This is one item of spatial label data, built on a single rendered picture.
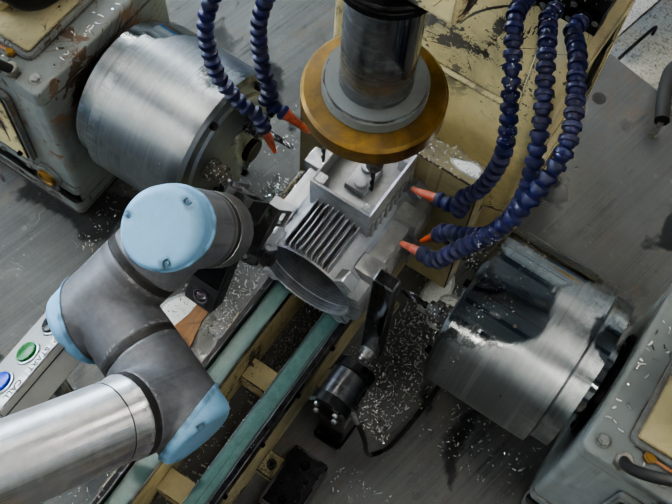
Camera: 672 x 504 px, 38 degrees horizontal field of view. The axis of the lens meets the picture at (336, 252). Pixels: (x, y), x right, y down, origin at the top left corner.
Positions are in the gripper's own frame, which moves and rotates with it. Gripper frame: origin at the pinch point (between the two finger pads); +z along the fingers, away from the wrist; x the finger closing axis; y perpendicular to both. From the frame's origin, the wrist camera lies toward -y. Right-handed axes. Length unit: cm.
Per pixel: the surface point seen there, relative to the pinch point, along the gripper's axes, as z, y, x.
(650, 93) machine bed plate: 64, 53, -32
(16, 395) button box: -16.9, -31.0, 13.6
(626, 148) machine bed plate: 57, 42, -34
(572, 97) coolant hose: -23, 35, -28
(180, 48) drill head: 1.9, 17.3, 26.0
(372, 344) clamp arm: 2.0, -3.7, -19.8
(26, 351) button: -13.8, -26.7, 16.8
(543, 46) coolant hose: -19.6, 38.7, -21.7
